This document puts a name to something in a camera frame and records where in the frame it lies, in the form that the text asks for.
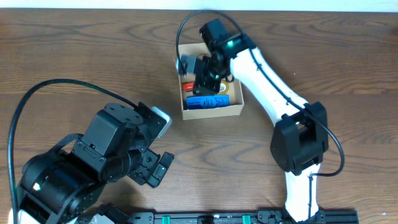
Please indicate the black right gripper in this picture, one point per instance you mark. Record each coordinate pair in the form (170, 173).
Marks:
(205, 86)

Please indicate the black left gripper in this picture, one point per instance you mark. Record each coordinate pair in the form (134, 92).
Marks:
(141, 172)

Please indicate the yellow tape roll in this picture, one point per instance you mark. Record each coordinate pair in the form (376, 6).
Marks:
(224, 87)

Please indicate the red stapler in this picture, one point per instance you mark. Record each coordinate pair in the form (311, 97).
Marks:
(188, 86)

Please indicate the blue plastic case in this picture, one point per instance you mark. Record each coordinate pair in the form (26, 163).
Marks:
(207, 102)

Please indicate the cardboard box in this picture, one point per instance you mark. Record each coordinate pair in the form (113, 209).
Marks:
(235, 98)

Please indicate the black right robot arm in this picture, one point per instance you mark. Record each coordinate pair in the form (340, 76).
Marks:
(299, 141)

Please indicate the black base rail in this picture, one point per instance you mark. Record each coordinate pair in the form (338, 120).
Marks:
(110, 214)

